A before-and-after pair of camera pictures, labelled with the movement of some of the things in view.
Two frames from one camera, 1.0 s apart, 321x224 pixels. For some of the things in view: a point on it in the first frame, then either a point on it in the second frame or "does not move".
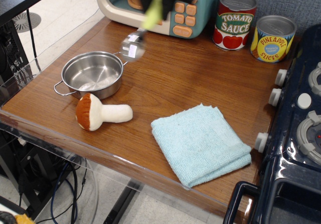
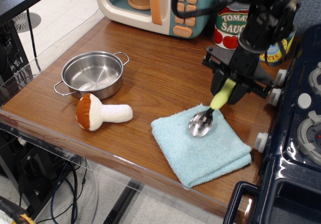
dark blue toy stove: [289, 189] does not move
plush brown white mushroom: [91, 113] does not move
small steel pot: [100, 73] does not move
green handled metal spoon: [133, 45] → [201, 124]
